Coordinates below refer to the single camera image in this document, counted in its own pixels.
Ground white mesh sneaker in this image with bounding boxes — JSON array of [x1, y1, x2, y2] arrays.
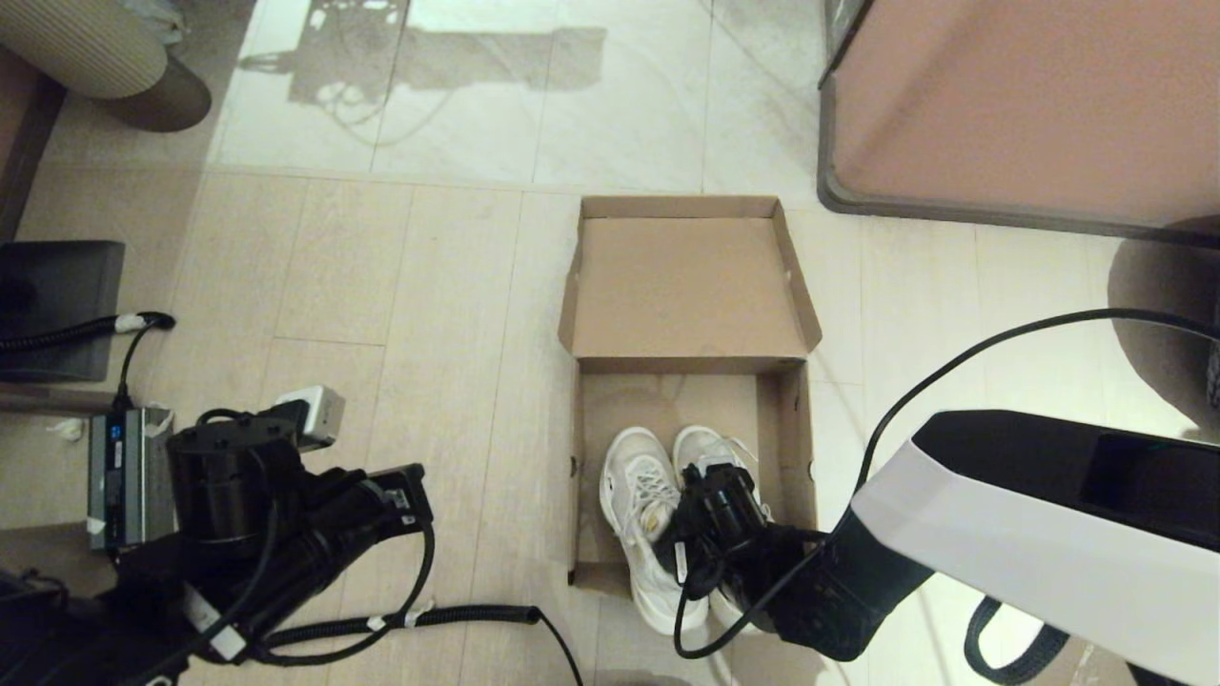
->
[[672, 426, 775, 635], [599, 426, 711, 636]]

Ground brown cardboard shoe box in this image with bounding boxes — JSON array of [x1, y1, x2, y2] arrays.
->
[[558, 195, 823, 599]]

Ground grey black power supply box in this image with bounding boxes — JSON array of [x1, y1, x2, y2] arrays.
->
[[88, 405, 177, 551]]

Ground black corrugated conduit, two tapes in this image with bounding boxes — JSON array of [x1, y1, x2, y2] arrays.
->
[[231, 602, 584, 686]]

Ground black corrugated conduit, taped end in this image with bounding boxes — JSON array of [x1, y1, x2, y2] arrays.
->
[[0, 310, 178, 355]]

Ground dark grey floor mat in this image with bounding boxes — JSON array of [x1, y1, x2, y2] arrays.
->
[[0, 238, 125, 382]]

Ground dark brown wooden furniture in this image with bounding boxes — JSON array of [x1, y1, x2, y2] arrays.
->
[[0, 48, 70, 239]]

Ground grey crumpled cloth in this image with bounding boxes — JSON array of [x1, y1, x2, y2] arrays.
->
[[119, 0, 189, 44]]

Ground pink cabinet with grey base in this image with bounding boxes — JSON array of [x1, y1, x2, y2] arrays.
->
[[817, 0, 1220, 239]]

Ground beige ribbed round stool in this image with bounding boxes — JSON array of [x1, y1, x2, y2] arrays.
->
[[0, 0, 213, 131]]

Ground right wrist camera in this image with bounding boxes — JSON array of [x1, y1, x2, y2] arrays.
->
[[681, 455, 771, 535]]

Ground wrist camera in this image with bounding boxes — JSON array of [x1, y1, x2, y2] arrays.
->
[[167, 386, 346, 546], [681, 455, 771, 535]]

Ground black left wrist camera cable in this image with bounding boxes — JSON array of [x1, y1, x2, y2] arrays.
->
[[250, 522, 437, 666]]

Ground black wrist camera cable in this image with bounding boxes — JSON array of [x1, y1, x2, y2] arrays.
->
[[250, 522, 437, 666], [672, 308, 1220, 660]]

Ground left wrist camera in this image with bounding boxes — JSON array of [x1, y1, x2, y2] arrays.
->
[[167, 386, 346, 546]]

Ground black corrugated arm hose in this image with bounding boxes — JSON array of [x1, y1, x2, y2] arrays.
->
[[963, 595, 1073, 685]]

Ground thin black plug cable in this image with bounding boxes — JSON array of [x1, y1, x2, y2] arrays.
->
[[116, 319, 168, 413]]

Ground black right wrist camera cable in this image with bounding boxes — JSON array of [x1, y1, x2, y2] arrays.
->
[[672, 308, 1220, 660]]

